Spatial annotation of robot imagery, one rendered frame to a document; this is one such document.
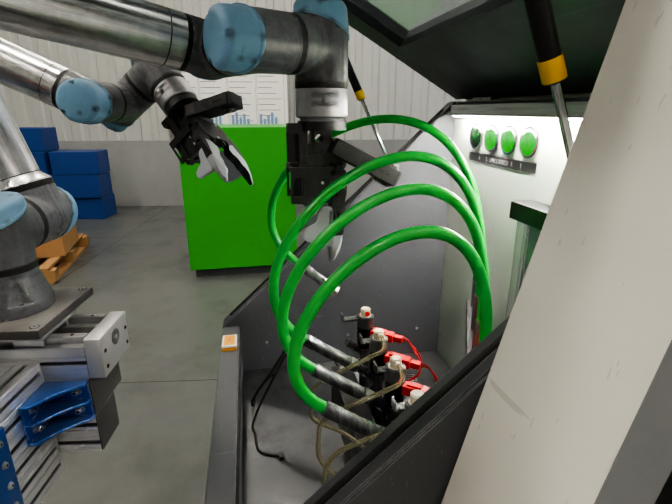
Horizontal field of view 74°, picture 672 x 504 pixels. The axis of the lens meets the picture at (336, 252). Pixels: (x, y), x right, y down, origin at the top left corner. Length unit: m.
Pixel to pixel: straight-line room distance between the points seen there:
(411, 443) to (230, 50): 0.46
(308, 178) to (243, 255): 3.47
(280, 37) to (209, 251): 3.57
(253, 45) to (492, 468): 0.50
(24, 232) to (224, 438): 0.58
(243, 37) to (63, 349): 0.73
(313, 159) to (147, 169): 6.94
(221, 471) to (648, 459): 0.54
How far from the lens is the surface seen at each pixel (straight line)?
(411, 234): 0.46
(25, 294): 1.08
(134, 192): 7.69
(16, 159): 1.19
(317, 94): 0.64
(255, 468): 0.88
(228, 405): 0.83
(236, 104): 0.90
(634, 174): 0.34
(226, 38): 0.57
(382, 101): 7.19
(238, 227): 4.02
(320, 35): 0.63
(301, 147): 0.65
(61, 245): 4.82
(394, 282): 1.10
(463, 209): 0.57
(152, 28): 0.67
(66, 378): 1.10
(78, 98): 0.92
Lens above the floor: 1.43
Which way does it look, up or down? 18 degrees down
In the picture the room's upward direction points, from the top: straight up
